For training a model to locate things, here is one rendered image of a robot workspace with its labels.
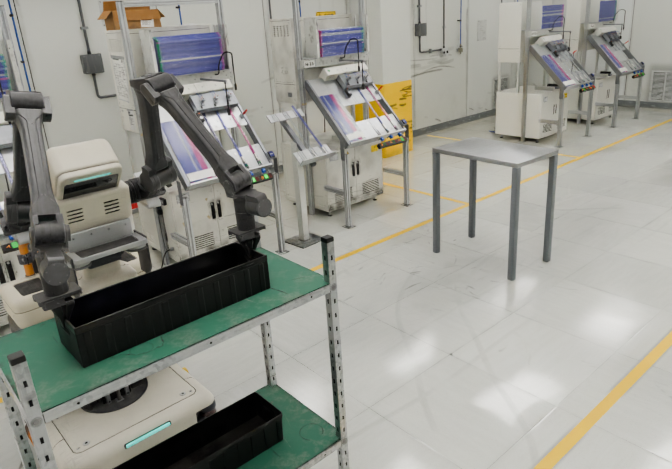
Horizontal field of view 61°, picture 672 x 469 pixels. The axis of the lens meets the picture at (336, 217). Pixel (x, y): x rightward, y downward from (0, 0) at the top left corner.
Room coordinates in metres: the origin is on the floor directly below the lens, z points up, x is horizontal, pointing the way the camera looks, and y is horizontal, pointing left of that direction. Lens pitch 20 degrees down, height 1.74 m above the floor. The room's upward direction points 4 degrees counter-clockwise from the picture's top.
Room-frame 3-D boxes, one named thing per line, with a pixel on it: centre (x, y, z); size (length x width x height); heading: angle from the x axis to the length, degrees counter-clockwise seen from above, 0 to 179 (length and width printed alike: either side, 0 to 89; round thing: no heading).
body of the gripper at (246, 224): (1.65, 0.28, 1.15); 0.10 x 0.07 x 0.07; 131
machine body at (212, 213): (4.34, 1.11, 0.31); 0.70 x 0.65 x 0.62; 130
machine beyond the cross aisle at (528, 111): (7.55, -2.72, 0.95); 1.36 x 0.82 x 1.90; 40
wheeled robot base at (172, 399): (2.05, 1.00, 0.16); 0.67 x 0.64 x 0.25; 41
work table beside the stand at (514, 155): (3.77, -1.10, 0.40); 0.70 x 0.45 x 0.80; 37
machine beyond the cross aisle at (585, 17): (8.47, -3.84, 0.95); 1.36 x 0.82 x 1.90; 40
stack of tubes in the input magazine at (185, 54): (4.28, 0.99, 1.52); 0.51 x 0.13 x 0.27; 130
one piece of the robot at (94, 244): (1.83, 0.81, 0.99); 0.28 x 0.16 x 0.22; 131
